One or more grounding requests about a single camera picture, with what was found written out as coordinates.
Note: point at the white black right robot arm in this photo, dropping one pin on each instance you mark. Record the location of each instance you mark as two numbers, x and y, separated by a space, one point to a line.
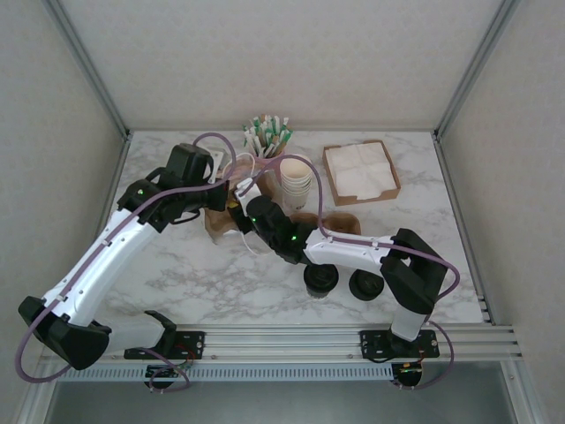
348 256

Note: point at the coffee cup with black lid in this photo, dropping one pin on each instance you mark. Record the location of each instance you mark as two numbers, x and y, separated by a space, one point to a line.
321 278

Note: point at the pink straw holder cup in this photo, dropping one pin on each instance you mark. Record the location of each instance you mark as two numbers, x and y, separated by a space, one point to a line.
258 160

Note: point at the aluminium frame post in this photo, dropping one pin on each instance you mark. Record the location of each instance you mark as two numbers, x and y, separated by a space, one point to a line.
91 66
474 66
35 397
516 397

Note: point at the green-tipped wrapped straw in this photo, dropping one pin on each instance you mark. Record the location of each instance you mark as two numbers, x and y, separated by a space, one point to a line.
273 132
258 132
282 130
249 139
286 139

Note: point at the black plastic cup lid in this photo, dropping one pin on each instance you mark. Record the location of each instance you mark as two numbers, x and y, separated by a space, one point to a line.
367 285

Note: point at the white paper napkin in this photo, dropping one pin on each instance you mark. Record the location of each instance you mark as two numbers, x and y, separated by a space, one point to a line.
362 170

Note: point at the brown cardboard napkin tray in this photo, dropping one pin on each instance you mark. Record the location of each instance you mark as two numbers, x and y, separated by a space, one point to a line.
366 198

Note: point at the brown pulp cup carrier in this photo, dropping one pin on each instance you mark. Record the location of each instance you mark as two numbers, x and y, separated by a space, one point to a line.
344 223

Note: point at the aluminium table edge rail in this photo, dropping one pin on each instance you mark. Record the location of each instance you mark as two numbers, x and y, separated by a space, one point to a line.
114 176
453 194

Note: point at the beige paper cup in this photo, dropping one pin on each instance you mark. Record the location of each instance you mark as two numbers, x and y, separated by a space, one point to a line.
296 186
298 204
296 193
296 190

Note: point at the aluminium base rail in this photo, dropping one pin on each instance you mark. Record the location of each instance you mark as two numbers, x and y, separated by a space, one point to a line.
282 342

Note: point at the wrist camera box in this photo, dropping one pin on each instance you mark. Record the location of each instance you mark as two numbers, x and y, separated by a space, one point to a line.
247 191
218 168

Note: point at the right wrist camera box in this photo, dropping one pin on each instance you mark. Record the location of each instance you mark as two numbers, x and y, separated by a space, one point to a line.
247 191

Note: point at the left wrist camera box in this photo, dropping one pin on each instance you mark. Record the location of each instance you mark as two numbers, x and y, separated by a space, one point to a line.
218 168

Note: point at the green-lit controller circuit board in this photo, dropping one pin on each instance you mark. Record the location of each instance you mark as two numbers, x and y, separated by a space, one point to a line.
170 373
406 373

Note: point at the brown wooden stirrer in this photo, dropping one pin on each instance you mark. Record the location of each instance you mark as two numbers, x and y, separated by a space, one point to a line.
265 120

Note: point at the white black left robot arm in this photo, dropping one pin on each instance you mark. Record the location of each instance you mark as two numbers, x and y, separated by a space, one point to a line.
112 276

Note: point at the stack of paper cups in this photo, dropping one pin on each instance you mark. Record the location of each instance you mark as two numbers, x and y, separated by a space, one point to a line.
293 170

